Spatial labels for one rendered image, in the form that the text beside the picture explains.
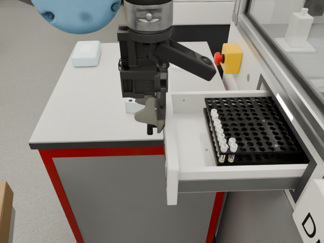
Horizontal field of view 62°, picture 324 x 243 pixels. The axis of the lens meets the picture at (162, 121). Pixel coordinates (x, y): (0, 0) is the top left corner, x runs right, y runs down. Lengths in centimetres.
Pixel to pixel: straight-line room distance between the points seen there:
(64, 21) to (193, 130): 46
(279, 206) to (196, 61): 37
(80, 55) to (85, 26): 84
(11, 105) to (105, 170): 165
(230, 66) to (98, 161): 48
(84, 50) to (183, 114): 56
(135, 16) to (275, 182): 38
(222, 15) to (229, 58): 52
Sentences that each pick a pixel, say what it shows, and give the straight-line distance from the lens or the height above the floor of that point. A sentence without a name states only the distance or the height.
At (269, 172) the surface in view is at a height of 89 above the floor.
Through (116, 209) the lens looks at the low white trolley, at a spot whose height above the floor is 41.
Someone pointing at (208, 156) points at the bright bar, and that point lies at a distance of 58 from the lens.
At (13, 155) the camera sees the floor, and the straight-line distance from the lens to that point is 197.
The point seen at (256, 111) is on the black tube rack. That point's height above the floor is 90.
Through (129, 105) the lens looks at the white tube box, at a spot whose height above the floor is 79.
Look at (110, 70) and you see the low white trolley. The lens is 105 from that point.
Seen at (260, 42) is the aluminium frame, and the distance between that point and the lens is 73.
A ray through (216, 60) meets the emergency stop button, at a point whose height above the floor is 88.
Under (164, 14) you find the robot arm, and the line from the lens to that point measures 42.
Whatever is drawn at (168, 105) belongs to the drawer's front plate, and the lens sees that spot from 57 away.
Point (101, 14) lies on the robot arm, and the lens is 25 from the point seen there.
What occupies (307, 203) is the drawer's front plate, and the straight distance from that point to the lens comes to 52.
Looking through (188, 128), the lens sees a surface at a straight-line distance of 66.
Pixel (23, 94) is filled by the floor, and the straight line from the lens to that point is 252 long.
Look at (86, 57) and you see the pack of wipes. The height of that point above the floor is 80.
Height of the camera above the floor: 127
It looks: 40 degrees down
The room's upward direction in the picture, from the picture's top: straight up
